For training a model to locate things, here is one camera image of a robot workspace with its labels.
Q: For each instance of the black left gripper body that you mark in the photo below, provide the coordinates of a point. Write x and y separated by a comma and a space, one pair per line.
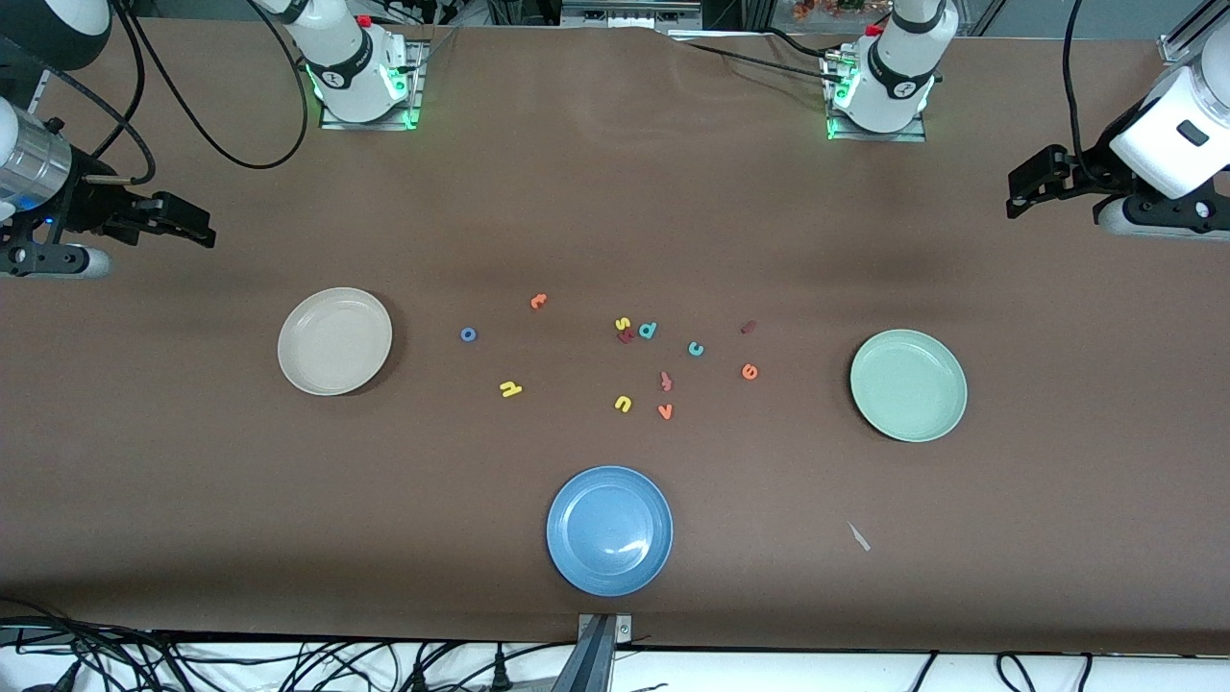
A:
1089, 178

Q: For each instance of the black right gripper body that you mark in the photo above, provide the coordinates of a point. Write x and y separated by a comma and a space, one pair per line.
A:
88, 205

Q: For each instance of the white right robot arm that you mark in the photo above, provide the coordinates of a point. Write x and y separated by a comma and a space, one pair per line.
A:
360, 67

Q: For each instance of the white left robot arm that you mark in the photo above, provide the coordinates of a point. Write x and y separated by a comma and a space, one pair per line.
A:
898, 86

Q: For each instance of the beige brown plate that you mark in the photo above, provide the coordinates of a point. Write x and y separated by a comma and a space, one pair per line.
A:
334, 341

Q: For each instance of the green plate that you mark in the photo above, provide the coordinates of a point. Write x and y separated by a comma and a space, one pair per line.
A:
908, 384

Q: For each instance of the orange patterned object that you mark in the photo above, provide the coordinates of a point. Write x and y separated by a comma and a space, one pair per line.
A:
836, 8

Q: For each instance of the small white paper scrap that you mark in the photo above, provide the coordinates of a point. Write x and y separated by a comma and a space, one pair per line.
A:
859, 537

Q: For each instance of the brown table cover sheet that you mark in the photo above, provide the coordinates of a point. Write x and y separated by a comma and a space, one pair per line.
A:
615, 192

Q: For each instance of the grey power strip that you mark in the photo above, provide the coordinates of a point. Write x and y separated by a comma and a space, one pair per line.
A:
625, 14

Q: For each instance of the black power plug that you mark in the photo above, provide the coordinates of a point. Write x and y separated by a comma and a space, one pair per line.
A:
500, 673
420, 675

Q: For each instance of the blue plate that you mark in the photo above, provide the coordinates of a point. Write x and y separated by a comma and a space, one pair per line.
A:
609, 531

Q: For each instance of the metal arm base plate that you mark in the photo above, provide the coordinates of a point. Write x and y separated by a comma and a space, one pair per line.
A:
332, 123
913, 136

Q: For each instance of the aluminium frame profile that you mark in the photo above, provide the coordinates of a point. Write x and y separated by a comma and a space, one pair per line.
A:
38, 91
1187, 43

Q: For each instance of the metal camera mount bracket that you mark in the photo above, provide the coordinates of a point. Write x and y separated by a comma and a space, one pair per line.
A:
601, 630

